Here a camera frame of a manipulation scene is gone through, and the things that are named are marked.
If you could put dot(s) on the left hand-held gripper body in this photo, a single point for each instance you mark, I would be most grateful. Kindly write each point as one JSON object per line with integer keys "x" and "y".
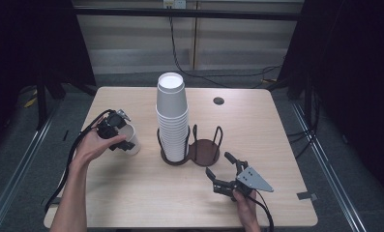
{"x": 110, "y": 127}

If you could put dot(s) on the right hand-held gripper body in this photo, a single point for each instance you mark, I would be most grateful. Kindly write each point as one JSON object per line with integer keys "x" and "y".
{"x": 252, "y": 180}

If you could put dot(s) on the single white paper cup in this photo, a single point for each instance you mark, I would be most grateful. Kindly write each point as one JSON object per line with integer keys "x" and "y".
{"x": 131, "y": 135}

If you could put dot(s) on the stack of white paper cups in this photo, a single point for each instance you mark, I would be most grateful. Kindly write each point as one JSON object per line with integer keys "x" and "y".
{"x": 172, "y": 112}

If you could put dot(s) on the person's left hand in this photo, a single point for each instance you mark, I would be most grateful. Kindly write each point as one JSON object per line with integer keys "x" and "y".
{"x": 93, "y": 146}

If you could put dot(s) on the person's right hand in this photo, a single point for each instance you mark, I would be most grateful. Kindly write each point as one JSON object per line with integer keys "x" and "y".
{"x": 247, "y": 209}

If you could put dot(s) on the grey tape strip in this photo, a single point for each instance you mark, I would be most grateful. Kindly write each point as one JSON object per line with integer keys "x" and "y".
{"x": 306, "y": 196}
{"x": 51, "y": 201}

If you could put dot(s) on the round dark table grommet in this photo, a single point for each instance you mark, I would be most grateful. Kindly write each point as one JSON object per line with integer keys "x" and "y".
{"x": 218, "y": 101}

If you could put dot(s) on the black metal stand leg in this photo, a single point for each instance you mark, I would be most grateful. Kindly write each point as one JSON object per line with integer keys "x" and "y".
{"x": 42, "y": 106}

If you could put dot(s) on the black curtain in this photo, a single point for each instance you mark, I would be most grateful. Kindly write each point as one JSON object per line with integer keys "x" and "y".
{"x": 28, "y": 42}
{"x": 357, "y": 80}

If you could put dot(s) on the black horizontal bar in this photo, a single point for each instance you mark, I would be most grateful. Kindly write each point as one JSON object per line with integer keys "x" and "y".
{"x": 186, "y": 14}

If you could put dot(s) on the metal floor rail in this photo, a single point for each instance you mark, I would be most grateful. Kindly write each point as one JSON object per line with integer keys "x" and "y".
{"x": 22, "y": 161}
{"x": 328, "y": 167}

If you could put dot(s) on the white wall outlet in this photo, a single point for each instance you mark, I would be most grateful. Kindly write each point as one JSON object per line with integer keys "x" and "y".
{"x": 174, "y": 3}

